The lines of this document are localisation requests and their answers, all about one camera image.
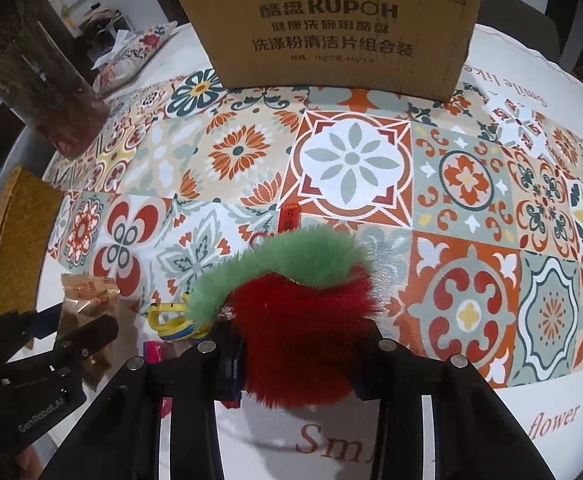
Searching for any grey dining chair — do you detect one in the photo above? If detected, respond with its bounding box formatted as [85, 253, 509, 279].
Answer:
[1, 125, 57, 186]
[476, 0, 557, 51]

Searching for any brown cardboard box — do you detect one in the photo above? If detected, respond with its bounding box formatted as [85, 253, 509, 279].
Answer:
[170, 0, 485, 103]

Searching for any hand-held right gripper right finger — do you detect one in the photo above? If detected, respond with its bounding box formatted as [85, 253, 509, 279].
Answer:
[366, 337, 547, 480]

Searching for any woven wicker basket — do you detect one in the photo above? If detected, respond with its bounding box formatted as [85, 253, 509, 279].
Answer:
[0, 165, 64, 323]

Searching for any gold snack packet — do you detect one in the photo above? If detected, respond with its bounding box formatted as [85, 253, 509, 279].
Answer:
[60, 272, 120, 393]

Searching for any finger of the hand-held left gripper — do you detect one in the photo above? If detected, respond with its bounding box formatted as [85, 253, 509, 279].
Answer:
[0, 308, 63, 361]
[55, 316, 120, 362]

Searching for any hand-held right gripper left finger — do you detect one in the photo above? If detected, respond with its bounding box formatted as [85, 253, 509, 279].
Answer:
[41, 337, 244, 480]

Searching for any pink snack packet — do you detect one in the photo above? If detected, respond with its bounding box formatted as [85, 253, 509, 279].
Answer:
[142, 341, 177, 363]

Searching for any floral fabric pouch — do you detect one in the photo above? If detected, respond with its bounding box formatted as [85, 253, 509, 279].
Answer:
[94, 22, 179, 93]

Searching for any small red tag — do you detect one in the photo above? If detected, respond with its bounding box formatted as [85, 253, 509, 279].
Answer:
[280, 202, 303, 231]

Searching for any yellow keychain strap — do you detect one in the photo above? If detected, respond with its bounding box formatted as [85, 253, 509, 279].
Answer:
[146, 297, 212, 343]

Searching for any glass vase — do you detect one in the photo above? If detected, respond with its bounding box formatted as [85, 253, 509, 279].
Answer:
[0, 0, 109, 158]

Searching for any white tablecloth with tile pattern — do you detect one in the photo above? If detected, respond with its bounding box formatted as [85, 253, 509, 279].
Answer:
[0, 20, 583, 480]

